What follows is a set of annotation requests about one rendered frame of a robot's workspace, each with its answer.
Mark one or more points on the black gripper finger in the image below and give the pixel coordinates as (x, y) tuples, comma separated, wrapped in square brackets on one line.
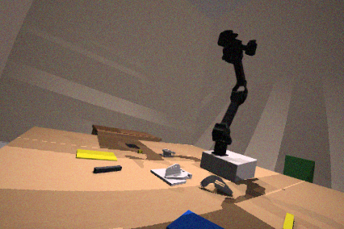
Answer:
[(228, 37), (251, 46)]

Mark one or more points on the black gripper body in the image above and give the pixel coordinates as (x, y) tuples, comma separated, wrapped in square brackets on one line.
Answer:
[(235, 45)]

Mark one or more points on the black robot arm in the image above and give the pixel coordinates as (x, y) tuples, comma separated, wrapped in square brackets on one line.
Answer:
[(221, 131)]

